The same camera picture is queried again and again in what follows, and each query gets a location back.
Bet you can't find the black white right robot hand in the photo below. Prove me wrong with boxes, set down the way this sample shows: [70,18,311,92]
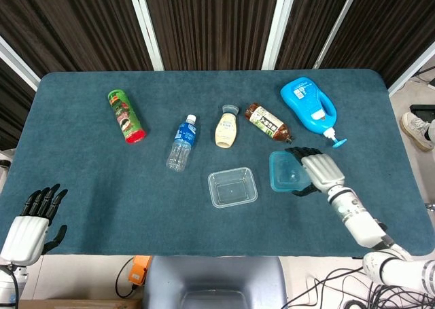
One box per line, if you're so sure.
[284,147,347,197]

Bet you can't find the blue detergent pump bottle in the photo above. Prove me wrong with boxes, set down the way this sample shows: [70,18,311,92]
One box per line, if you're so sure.
[279,76,348,149]

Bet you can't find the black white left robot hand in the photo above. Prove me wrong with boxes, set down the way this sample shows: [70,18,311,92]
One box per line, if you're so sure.
[0,183,69,268]

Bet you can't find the clear plastic container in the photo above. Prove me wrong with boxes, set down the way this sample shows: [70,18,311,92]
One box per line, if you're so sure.
[207,166,259,209]

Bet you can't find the brown tea bottle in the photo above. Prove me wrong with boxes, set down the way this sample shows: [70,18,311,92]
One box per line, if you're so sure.
[245,102,295,145]

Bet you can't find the dark ribbed partition panel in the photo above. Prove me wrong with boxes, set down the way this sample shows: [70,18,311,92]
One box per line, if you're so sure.
[319,0,435,86]
[275,0,356,71]
[141,0,283,71]
[0,0,154,82]

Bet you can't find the white sneaker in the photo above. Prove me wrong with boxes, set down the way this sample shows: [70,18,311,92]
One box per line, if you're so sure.
[399,111,435,152]

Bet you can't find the brown cardboard box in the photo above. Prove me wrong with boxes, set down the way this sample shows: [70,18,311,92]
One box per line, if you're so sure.
[18,298,143,309]

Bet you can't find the clear water bottle blue label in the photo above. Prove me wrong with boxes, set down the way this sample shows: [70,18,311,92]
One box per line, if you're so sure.
[165,114,199,172]

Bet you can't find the green chip can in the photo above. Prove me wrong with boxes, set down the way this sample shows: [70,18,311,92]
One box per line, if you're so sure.
[107,88,147,144]

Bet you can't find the black looped cable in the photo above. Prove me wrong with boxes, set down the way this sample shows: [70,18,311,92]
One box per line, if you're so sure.
[114,257,140,298]

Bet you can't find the orange box device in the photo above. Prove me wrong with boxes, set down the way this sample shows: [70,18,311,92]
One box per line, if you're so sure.
[128,255,152,285]

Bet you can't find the black cable bundle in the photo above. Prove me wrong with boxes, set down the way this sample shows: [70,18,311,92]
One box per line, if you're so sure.
[288,266,435,309]

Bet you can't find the blue container lid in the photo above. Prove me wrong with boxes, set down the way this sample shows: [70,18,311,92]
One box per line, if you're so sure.
[268,151,311,192]

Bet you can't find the black flat floor object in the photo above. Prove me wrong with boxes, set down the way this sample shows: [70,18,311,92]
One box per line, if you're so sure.
[409,104,435,122]

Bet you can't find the grey robot torso shell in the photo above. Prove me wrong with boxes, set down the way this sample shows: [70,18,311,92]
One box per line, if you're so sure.
[142,255,290,309]

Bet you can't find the cream squeeze sauce bottle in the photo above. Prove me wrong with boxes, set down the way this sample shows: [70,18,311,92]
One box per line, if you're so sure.
[214,105,240,149]

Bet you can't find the teal table cloth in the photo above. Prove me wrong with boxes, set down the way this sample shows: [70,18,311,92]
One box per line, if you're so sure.
[0,68,435,257]

